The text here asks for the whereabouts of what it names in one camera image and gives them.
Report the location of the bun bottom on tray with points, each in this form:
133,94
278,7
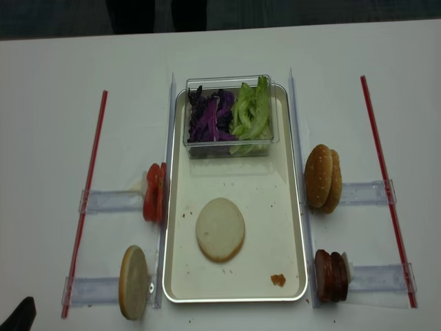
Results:
220,230

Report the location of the lower right clear rail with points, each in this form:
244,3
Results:
382,278

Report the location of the right long clear rail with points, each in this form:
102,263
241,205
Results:
304,208

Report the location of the orange food scrap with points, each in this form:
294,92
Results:
278,279

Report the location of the meat patty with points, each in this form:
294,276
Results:
324,275
341,282

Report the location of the sesame bun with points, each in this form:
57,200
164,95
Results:
317,175
335,191

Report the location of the rear meat patty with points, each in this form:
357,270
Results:
341,282

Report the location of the right red strip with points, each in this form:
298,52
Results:
411,293

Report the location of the beige metal tray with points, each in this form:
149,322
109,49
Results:
265,191

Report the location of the left red strip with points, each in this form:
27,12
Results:
81,221

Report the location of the clear plastic salad box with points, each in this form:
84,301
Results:
235,148

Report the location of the tomato slice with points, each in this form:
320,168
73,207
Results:
149,188
160,196

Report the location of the purple cabbage leaves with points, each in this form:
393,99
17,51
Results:
210,116

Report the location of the green lettuce leaves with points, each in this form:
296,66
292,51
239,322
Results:
251,112

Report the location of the lower left clear rail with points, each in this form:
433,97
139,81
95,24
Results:
81,291

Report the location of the long clear rail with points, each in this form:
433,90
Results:
304,208
166,199

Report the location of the black object table corner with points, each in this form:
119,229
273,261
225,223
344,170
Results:
22,317

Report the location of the upper right clear rail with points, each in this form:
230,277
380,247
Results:
368,193

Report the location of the rear sesame bun top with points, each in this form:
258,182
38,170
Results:
335,191

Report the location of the white pusher behind tomatoes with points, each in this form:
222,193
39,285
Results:
140,187

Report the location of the standing bun slice left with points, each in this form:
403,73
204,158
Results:
133,283

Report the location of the left long clear rail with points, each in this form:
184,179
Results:
166,199

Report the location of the front sesame bun top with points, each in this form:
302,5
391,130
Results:
317,175

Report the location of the white pusher behind patties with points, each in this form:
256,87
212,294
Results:
348,267

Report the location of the red strip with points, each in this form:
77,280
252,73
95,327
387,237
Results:
411,293
81,221

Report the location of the upper left clear rail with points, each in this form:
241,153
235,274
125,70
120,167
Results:
97,201

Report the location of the front meat patty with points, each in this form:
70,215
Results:
324,275

